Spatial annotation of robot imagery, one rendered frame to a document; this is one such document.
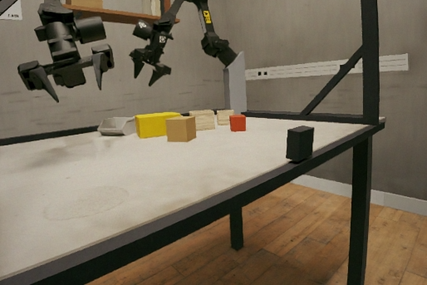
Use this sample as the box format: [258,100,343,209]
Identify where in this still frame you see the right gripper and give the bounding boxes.
[129,43,171,86]

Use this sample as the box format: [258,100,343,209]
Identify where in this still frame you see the black metal post with diagonal brace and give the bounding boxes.
[299,0,380,125]

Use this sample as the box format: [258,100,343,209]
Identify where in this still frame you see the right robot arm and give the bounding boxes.
[132,0,239,67]

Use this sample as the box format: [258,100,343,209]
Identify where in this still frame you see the orange-red block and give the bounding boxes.
[229,115,246,132]

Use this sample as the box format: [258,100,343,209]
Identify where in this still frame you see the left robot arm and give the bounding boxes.
[0,0,106,89]

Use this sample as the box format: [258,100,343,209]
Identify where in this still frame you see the yellow rectangular block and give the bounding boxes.
[135,112,180,139]

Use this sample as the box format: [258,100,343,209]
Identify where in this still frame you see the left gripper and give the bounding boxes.
[17,34,115,103]

